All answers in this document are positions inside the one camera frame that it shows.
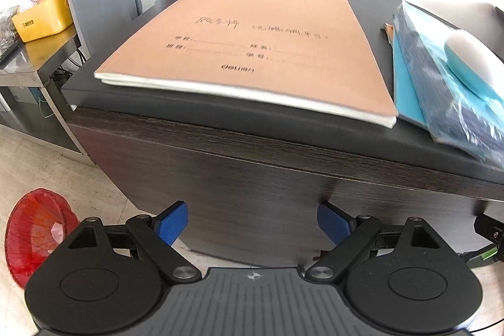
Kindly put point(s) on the blue plastic bag stack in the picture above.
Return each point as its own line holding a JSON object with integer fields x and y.
{"x": 429, "y": 94}

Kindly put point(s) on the metal side table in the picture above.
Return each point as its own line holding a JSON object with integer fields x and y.
{"x": 31, "y": 99}

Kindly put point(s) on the yellow plastic box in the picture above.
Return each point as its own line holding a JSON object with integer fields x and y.
{"x": 45, "y": 19}

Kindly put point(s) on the white round container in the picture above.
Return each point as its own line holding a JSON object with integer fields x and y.
{"x": 475, "y": 65}

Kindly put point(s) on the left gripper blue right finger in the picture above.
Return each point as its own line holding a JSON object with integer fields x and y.
{"x": 334, "y": 222}

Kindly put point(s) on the brown notebook on desk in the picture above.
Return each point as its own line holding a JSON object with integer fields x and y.
{"x": 307, "y": 54}

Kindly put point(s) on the black desk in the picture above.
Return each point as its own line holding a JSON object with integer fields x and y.
{"x": 404, "y": 143}

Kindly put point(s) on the red waste bin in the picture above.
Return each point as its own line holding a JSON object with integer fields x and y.
{"x": 37, "y": 225}

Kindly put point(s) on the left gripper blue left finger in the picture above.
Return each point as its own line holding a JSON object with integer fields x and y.
{"x": 171, "y": 223}

